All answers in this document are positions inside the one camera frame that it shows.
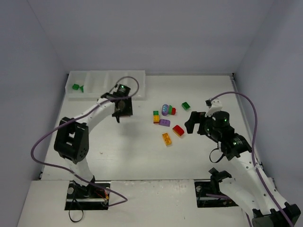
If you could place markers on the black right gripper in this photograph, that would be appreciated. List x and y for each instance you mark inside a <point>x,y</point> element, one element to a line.
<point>201,123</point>

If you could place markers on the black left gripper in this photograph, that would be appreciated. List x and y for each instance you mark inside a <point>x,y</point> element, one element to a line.
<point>124,110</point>

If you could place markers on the orange lego brick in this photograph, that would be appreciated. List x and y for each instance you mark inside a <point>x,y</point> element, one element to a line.
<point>166,138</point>

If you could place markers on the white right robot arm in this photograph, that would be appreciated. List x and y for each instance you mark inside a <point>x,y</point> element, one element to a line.
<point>245,183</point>

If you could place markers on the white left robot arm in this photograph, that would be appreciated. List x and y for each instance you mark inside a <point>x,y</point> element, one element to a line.
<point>72,140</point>

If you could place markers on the red yellow lego brick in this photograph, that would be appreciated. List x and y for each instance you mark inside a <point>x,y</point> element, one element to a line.
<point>178,130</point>

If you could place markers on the purple lego brick center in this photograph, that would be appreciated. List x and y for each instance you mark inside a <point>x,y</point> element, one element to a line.
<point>164,122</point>

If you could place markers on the purple flower lego piece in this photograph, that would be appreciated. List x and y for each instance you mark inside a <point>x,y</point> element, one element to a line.
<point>165,109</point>

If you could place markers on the green yellow red lego stack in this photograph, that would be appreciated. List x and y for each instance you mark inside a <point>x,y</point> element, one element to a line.
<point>156,117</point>

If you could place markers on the clear plastic compartment tray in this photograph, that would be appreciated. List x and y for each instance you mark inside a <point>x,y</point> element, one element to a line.
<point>97,82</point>

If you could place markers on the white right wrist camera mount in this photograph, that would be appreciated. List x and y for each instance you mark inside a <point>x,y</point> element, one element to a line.
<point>214,106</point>

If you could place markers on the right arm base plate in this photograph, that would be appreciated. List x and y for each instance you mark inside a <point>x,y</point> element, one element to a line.
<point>206,197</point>

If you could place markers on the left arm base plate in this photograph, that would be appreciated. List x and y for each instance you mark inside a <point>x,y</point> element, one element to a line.
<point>86,198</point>

